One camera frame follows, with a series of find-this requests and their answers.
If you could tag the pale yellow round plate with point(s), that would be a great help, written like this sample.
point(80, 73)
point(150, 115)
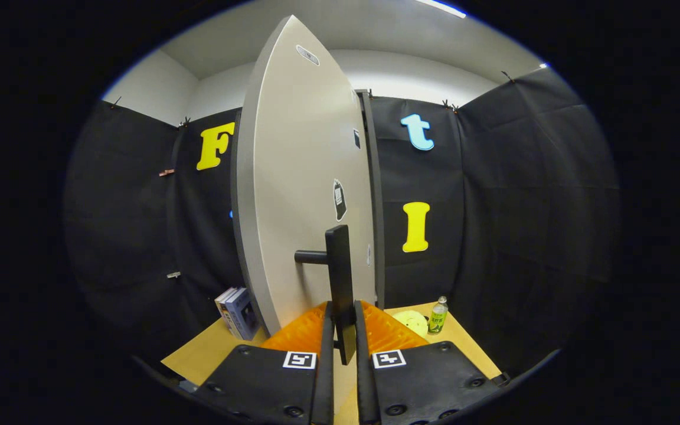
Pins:
point(412, 323)

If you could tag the white book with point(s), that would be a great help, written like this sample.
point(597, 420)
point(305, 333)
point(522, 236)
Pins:
point(225, 310)

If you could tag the long ceiling light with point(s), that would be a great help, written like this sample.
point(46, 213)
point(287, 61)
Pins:
point(443, 7)

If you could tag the black backdrop cloth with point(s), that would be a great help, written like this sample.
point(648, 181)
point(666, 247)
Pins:
point(523, 206)

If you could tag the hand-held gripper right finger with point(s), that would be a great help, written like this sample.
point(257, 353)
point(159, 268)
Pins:
point(422, 383)

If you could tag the green drink bottle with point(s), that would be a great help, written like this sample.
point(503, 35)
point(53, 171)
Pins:
point(437, 319)

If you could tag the beige shoe cabinet door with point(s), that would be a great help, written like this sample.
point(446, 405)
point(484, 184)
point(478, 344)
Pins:
point(293, 177)

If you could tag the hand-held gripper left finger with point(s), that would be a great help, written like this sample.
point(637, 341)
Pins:
point(269, 383)

